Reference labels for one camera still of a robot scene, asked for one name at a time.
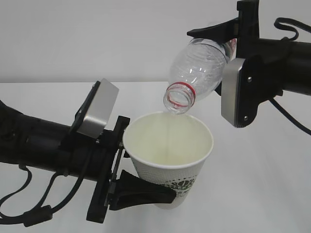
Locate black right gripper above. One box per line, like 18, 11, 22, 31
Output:
187, 0, 259, 59

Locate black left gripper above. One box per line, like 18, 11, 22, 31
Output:
58, 116, 176, 223

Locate clear water bottle red label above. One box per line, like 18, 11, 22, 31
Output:
163, 38, 237, 115

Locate white paper cup green logo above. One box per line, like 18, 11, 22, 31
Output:
122, 112, 214, 210

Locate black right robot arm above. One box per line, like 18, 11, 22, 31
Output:
187, 0, 311, 128

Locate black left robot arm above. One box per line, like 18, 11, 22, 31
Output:
0, 104, 176, 227

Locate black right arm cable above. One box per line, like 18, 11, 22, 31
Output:
267, 17, 311, 135

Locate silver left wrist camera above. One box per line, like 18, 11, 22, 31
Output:
69, 79, 119, 139

